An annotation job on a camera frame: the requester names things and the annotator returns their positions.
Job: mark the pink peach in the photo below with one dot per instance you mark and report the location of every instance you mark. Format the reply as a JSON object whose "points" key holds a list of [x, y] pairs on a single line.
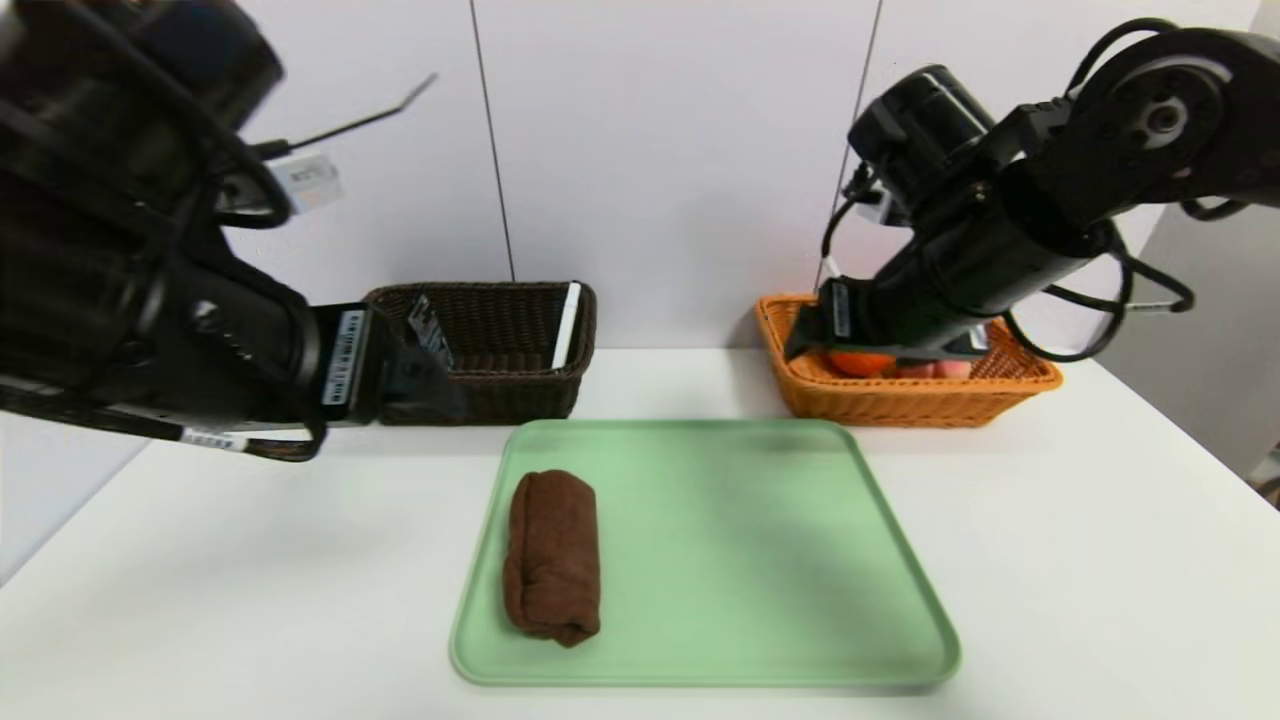
{"points": [[930, 370]]}

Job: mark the black squeeze tube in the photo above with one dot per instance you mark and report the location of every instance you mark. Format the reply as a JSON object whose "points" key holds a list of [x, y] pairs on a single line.
{"points": [[428, 325]]}

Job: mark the dark brown wicker basket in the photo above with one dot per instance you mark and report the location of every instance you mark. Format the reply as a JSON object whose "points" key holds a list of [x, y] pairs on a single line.
{"points": [[510, 395]]}

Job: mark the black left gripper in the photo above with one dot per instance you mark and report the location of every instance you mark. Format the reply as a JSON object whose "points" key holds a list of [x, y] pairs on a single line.
{"points": [[347, 357]]}

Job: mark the brown towel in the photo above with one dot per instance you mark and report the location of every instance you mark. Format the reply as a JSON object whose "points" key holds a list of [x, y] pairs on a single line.
{"points": [[553, 560]]}

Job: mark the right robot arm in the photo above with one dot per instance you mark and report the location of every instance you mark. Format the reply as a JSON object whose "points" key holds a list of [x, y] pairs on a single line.
{"points": [[1000, 250]]}

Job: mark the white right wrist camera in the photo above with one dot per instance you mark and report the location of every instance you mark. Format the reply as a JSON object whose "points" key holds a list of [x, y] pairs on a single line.
{"points": [[885, 210]]}

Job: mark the orange fruit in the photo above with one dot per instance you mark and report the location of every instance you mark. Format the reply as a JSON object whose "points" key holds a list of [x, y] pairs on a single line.
{"points": [[860, 365]]}

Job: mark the white marker pen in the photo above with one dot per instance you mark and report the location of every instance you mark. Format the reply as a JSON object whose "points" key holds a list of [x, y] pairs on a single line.
{"points": [[567, 325]]}

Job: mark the thin black zip tie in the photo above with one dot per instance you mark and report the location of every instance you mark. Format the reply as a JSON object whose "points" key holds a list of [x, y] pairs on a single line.
{"points": [[350, 122]]}

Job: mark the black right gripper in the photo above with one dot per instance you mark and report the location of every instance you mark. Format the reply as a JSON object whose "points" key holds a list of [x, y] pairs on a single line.
{"points": [[838, 310]]}

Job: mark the orange wicker basket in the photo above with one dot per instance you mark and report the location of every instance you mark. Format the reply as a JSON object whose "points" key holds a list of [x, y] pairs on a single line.
{"points": [[900, 400]]}

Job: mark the green plastic tray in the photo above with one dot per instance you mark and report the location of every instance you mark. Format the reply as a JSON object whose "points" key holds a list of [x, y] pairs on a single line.
{"points": [[750, 560]]}

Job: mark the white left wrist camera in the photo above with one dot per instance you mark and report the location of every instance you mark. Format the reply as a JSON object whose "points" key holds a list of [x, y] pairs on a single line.
{"points": [[310, 185]]}

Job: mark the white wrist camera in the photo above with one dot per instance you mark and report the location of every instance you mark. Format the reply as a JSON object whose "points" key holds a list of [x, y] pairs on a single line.
{"points": [[885, 210], [310, 185]]}

